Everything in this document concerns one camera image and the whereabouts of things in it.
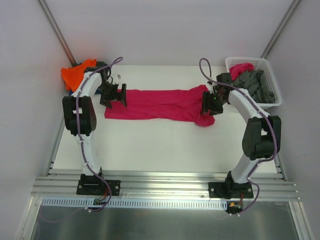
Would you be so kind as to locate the corner metal post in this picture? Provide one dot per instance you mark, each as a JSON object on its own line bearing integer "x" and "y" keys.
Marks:
{"x": 294, "y": 5}
{"x": 57, "y": 31}

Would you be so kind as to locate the grey t shirts in basket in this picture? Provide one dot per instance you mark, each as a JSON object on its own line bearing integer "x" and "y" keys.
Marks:
{"x": 256, "y": 84}

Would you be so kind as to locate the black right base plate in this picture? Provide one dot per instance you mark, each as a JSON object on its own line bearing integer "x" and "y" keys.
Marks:
{"x": 229, "y": 191}

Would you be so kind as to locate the left corner metal post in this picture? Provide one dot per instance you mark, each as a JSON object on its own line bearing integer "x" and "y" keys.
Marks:
{"x": 57, "y": 31}

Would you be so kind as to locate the magenta t shirt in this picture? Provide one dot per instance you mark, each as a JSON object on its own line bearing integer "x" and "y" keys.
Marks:
{"x": 176, "y": 105}
{"x": 239, "y": 69}

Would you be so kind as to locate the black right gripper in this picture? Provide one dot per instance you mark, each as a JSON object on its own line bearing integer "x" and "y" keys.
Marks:
{"x": 214, "y": 103}

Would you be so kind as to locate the white plastic laundry basket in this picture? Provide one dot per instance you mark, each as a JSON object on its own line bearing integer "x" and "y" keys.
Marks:
{"x": 260, "y": 64}

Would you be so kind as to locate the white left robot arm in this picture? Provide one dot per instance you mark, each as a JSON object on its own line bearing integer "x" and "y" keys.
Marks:
{"x": 79, "y": 113}

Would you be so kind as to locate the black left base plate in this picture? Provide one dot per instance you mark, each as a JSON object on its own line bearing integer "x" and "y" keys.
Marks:
{"x": 95, "y": 187}

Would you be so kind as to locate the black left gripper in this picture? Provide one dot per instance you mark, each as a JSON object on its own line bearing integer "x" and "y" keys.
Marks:
{"x": 113, "y": 95}

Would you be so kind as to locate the folded orange t shirt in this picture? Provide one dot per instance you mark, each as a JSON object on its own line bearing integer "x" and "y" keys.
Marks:
{"x": 73, "y": 76}

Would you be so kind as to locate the folded blue t shirt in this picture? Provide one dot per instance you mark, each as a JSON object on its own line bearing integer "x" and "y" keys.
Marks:
{"x": 97, "y": 92}

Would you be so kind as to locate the magenta t shirt in basket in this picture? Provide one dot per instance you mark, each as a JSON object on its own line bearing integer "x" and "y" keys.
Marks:
{"x": 239, "y": 69}

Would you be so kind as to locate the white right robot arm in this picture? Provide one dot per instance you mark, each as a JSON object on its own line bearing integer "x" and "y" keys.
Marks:
{"x": 261, "y": 140}

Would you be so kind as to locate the aluminium mounting rail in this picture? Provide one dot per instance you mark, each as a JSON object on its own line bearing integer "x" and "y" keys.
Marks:
{"x": 165, "y": 185}

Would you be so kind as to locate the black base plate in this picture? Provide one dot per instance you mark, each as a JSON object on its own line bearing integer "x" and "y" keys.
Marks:
{"x": 229, "y": 191}
{"x": 95, "y": 187}

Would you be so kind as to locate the right corner metal post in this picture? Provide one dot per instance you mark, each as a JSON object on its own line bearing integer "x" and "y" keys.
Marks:
{"x": 294, "y": 5}

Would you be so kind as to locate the white slotted cable duct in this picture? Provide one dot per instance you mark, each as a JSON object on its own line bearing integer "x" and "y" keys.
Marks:
{"x": 90, "y": 202}

